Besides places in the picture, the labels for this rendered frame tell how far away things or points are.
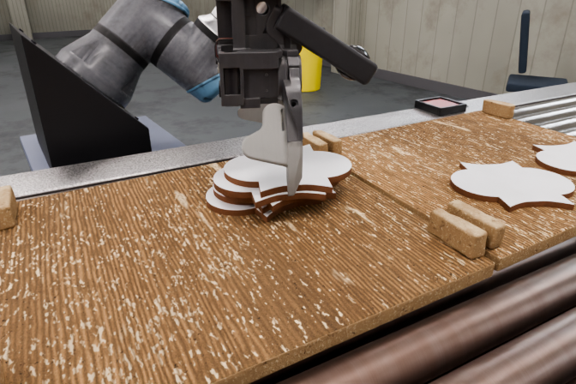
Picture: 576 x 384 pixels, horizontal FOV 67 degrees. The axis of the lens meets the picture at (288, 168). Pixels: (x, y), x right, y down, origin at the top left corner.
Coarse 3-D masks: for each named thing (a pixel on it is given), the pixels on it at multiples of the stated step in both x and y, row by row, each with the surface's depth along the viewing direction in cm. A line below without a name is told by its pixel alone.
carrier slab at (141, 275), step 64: (64, 192) 53; (128, 192) 53; (192, 192) 53; (0, 256) 41; (64, 256) 41; (128, 256) 41; (192, 256) 41; (256, 256) 41; (320, 256) 41; (384, 256) 41; (448, 256) 41; (0, 320) 33; (64, 320) 33; (128, 320) 33; (192, 320) 33; (256, 320) 33; (320, 320) 33; (384, 320) 35
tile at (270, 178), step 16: (240, 160) 51; (256, 160) 51; (304, 160) 51; (320, 160) 51; (336, 160) 51; (240, 176) 47; (256, 176) 47; (272, 176) 47; (304, 176) 47; (320, 176) 47; (336, 176) 48; (272, 192) 45
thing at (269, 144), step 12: (264, 108) 43; (276, 108) 43; (264, 120) 43; (276, 120) 43; (264, 132) 43; (276, 132) 43; (252, 144) 42; (264, 144) 43; (276, 144) 43; (288, 144) 42; (300, 144) 42; (252, 156) 42; (264, 156) 42; (276, 156) 42; (288, 156) 42; (300, 156) 42; (288, 168) 42; (300, 168) 43; (288, 180) 43; (300, 180) 44; (288, 192) 43
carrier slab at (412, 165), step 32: (416, 128) 76; (448, 128) 76; (480, 128) 76; (512, 128) 76; (544, 128) 76; (352, 160) 62; (384, 160) 62; (416, 160) 62; (448, 160) 62; (480, 160) 62; (384, 192) 54; (416, 192) 53; (448, 192) 53; (512, 224) 46; (544, 224) 46; (512, 256) 41
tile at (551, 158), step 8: (568, 144) 66; (544, 152) 63; (552, 152) 63; (560, 152) 63; (568, 152) 63; (536, 160) 62; (544, 160) 60; (552, 160) 60; (560, 160) 60; (568, 160) 60; (544, 168) 60; (552, 168) 59; (560, 168) 58; (568, 168) 58
